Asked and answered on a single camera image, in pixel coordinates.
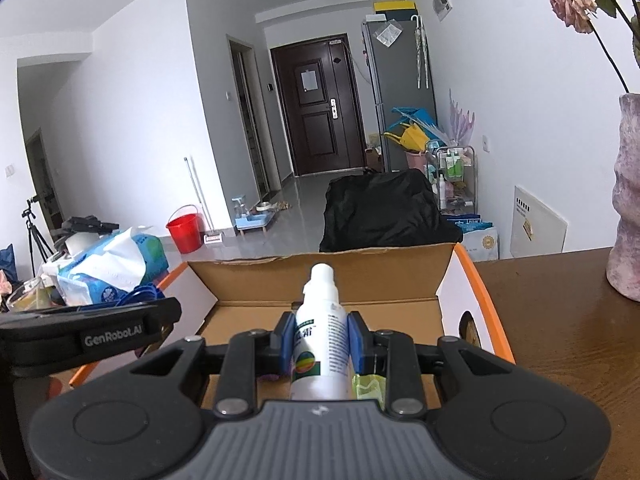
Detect white flat board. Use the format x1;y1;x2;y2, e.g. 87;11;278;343
510;185;568;261

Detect small white spray bottle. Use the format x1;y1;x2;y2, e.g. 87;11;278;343
289;263;353;402

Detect pink textured vase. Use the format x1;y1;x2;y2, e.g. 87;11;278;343
606;92;640;303

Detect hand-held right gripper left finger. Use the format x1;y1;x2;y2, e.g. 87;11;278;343
131;311;297;420

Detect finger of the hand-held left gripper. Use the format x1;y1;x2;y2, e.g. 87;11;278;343
142;298;183;343

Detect grey refrigerator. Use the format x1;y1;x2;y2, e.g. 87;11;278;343
362;15;438;173

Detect camera tripod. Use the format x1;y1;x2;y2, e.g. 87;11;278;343
21;199;56;266

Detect black and white gadget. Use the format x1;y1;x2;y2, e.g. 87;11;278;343
52;215;120;261

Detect blue and white bag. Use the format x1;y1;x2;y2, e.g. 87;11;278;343
447;215;499;262

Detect dark brown door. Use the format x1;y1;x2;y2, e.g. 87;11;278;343
270;35;367;177

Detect clear plastic cup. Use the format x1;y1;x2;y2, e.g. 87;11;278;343
6;277;53;313

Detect red bucket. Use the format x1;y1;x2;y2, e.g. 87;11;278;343
166;205;203;254

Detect purple feathery decoration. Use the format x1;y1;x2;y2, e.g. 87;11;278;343
442;89;476;148

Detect black jacket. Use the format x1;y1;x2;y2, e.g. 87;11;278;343
319;169;463;253

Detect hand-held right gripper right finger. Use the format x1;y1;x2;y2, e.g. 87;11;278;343
348;311;516;418

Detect green spray bottle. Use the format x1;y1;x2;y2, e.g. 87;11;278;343
352;372;386;406

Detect white folded umbrella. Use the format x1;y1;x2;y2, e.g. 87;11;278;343
411;15;432;91

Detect yellow box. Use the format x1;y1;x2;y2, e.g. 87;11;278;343
373;0;418;21

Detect metal rolling cart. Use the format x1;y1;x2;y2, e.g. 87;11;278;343
426;141;477;216

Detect blue tissue pack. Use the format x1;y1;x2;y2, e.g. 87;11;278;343
56;226;170;307

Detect yellow bag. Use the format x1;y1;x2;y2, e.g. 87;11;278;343
384;125;430;153

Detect mop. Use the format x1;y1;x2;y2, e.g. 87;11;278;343
183;156;227;244

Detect red cardboard box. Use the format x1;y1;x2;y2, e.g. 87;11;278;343
70;242;517;411

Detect dried pink roses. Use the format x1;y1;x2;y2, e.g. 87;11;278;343
546;0;640;93

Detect blue pet feeder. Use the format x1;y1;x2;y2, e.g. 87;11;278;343
231;195;281;233

